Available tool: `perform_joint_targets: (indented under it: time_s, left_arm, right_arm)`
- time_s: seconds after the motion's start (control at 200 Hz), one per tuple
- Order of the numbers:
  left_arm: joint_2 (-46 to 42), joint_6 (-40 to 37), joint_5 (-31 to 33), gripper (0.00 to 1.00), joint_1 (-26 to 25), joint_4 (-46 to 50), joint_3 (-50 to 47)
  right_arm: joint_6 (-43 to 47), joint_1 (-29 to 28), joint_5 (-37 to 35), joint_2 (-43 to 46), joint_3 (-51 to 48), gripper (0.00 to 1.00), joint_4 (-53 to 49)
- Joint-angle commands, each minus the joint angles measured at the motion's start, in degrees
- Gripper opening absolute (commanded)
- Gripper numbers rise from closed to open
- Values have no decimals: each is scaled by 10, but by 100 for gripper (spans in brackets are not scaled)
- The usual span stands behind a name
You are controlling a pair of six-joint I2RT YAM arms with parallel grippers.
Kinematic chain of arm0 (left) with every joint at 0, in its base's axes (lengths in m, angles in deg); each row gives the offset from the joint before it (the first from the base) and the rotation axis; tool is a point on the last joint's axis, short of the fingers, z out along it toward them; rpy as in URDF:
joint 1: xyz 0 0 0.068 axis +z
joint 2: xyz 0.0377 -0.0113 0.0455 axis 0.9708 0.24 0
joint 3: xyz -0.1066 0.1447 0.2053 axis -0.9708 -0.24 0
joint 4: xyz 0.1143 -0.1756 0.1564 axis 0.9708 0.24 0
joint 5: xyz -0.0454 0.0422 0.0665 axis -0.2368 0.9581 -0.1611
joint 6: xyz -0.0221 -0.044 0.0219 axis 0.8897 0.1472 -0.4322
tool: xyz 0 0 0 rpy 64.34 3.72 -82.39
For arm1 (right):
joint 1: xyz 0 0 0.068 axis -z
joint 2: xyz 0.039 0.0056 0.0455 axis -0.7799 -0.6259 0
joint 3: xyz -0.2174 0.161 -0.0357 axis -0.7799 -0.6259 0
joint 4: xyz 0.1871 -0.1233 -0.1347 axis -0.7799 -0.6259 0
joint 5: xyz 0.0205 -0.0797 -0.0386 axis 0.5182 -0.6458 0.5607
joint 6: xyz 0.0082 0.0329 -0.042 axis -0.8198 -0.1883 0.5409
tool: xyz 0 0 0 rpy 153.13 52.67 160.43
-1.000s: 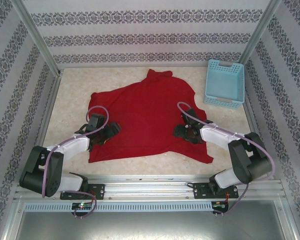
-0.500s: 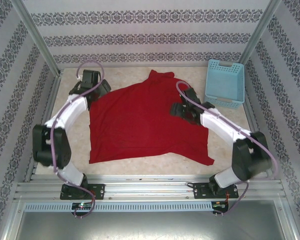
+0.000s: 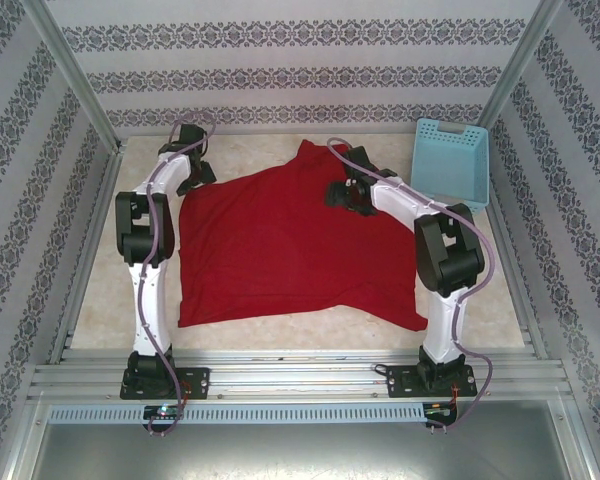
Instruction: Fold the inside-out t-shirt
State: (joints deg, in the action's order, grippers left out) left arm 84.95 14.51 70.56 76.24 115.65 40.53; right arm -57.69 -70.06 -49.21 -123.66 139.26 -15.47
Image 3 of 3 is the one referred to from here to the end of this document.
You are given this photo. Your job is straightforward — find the aluminium frame post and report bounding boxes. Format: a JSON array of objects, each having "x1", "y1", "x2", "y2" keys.
[
  {"x1": 22, "y1": 0, "x2": 126, "y2": 154},
  {"x1": 479, "y1": 0, "x2": 564, "y2": 132}
]

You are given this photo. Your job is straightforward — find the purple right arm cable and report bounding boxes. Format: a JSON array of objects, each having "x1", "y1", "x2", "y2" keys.
[{"x1": 327, "y1": 137, "x2": 495, "y2": 434}]

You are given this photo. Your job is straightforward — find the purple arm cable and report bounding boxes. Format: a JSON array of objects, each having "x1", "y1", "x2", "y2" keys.
[
  {"x1": 137, "y1": 112, "x2": 217, "y2": 439},
  {"x1": 327, "y1": 137, "x2": 495, "y2": 434}
]

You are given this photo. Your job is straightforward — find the aluminium side rail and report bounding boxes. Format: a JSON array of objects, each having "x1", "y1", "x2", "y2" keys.
[
  {"x1": 484, "y1": 127, "x2": 551, "y2": 361},
  {"x1": 47, "y1": 144, "x2": 124, "y2": 364}
]

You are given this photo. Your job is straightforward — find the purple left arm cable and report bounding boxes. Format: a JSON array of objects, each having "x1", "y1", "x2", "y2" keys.
[{"x1": 137, "y1": 112, "x2": 217, "y2": 439}]

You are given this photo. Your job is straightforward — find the aluminium mounting rail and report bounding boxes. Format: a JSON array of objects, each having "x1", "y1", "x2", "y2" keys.
[{"x1": 27, "y1": 349, "x2": 566, "y2": 401}]

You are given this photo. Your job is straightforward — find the red t-shirt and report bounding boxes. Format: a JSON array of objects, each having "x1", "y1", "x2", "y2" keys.
[{"x1": 176, "y1": 139, "x2": 429, "y2": 334}]

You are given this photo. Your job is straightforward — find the grey metal sheet panel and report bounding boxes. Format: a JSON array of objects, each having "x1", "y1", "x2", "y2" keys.
[{"x1": 29, "y1": 422, "x2": 591, "y2": 480}]

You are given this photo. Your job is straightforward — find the white slotted cable duct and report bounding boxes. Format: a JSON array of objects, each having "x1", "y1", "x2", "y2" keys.
[{"x1": 47, "y1": 403, "x2": 426, "y2": 424}]

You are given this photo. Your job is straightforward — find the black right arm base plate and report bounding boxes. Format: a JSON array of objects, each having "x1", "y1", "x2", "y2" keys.
[{"x1": 385, "y1": 363, "x2": 479, "y2": 400}]

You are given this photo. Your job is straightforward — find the light blue plastic basket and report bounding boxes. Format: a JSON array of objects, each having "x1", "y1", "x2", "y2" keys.
[{"x1": 408, "y1": 117, "x2": 492, "y2": 217}]

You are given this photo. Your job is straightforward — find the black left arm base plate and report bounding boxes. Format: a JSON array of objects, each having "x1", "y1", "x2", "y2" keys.
[{"x1": 119, "y1": 367, "x2": 211, "y2": 401}]

